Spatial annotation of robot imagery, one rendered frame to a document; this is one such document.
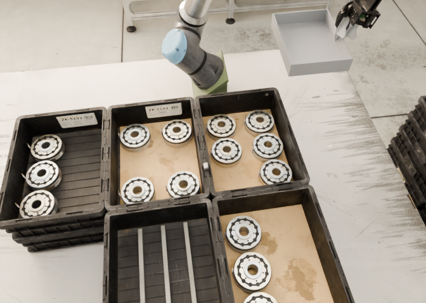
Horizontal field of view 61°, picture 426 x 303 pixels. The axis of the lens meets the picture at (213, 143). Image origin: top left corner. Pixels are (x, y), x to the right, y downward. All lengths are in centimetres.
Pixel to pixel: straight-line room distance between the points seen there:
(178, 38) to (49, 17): 227
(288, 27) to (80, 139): 85
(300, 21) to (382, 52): 181
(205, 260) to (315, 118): 79
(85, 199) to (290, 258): 65
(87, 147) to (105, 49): 179
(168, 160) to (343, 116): 77
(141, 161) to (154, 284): 41
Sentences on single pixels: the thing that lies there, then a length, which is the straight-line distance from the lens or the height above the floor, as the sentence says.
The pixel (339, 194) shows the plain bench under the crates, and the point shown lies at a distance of 138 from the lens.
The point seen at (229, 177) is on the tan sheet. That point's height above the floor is 83.
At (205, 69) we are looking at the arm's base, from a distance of 143.
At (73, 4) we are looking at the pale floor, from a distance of 362.
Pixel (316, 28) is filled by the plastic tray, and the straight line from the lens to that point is 140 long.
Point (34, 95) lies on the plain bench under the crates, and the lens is 177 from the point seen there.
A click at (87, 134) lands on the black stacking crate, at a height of 83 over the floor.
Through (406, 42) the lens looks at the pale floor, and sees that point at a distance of 336.
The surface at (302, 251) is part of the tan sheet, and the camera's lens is 111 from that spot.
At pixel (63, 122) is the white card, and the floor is 89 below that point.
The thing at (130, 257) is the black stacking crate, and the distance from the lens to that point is 110.
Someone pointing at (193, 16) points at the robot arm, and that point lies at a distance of 141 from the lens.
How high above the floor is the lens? 185
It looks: 54 degrees down
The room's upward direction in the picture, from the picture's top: straight up
